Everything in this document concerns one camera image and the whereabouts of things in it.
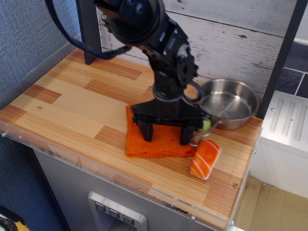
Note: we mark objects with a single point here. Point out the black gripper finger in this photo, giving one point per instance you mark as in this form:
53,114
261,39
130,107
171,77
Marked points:
186,135
146,131

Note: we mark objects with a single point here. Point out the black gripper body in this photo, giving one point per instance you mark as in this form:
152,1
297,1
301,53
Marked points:
171,113

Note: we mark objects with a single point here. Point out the orange cloth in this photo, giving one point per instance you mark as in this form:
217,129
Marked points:
165,141

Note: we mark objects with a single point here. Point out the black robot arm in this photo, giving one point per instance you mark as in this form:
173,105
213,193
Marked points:
145,24

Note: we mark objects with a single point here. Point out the stainless steel pan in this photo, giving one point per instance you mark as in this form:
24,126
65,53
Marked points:
227,103

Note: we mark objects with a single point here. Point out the salmon sushi toy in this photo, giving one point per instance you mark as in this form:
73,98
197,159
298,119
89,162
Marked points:
204,159

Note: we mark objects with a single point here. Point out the clear acrylic table edge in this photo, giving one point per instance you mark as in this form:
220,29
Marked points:
159,194

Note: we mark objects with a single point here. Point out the silver control panel with buttons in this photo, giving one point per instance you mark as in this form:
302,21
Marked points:
115,214

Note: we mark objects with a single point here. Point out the white grooved side unit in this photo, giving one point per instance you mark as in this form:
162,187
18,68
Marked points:
286,121

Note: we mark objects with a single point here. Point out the green handled toy spatula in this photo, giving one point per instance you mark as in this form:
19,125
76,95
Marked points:
208,122

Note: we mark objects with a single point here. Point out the dark grey right post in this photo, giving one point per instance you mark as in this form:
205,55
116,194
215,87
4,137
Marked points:
291,31

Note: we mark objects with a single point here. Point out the dark grey post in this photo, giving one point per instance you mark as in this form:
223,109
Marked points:
291,31
88,23

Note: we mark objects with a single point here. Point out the dark grey left post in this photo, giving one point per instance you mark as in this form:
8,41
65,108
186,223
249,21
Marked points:
88,23

